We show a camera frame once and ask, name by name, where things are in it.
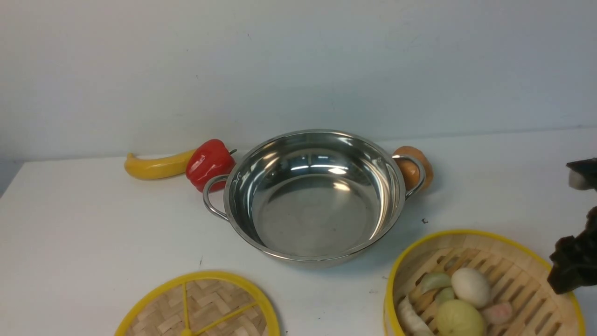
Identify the pink toy dumpling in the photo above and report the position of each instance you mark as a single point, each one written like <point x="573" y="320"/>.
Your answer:
<point x="498" y="314"/>

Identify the white toy dumpling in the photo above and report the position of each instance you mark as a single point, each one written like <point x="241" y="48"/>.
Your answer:
<point x="411" y="323"/>

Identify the small green toy dumpling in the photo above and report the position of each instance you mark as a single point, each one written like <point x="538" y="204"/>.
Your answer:
<point x="445" y="295"/>

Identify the yellow bamboo steamer basket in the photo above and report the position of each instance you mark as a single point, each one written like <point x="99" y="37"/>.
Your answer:
<point x="515" y="274"/>

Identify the yellow bamboo steamer lid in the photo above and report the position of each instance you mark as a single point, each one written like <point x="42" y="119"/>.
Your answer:
<point x="207" y="303"/>

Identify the yellow toy banana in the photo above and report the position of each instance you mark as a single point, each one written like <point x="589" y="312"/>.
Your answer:
<point x="156" y="169"/>

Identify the white toy egg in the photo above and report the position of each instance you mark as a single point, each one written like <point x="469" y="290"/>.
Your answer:
<point x="471" y="286"/>

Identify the orange toy fruit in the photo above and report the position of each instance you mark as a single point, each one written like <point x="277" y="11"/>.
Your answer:
<point x="410" y="171"/>

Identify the red toy bell pepper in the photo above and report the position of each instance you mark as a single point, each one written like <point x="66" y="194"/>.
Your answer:
<point x="211" y="159"/>

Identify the stainless steel pot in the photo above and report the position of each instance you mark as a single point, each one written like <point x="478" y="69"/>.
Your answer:
<point x="312" y="197"/>

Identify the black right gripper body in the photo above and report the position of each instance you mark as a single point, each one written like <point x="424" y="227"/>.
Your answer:
<point x="575" y="257"/>

